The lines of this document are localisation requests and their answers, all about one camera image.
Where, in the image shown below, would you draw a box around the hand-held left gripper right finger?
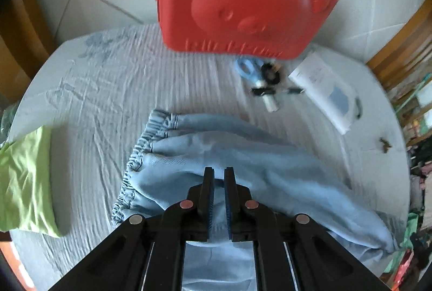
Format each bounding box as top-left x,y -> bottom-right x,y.
224,167 -> 392,291

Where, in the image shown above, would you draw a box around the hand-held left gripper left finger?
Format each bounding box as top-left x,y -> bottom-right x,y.
47,167 -> 215,291

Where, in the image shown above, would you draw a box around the light blue pants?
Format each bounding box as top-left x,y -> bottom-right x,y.
111,109 -> 400,291

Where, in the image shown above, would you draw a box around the small white tube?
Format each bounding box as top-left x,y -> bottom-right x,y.
261,93 -> 281,113

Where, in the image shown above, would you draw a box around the white booklet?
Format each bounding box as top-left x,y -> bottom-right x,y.
288,51 -> 360,136

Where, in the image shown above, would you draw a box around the light green garment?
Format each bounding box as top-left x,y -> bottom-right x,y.
0,126 -> 66,238

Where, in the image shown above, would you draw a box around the red bear-face case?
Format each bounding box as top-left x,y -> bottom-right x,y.
155,0 -> 340,60

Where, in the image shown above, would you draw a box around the wooden chair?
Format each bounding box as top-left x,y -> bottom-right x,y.
366,1 -> 432,92
0,0 -> 58,106

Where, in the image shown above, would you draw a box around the black hair tie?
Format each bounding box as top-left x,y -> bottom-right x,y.
261,63 -> 281,82

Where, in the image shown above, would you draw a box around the blue-handled scissors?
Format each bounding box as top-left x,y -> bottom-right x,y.
234,57 -> 265,80

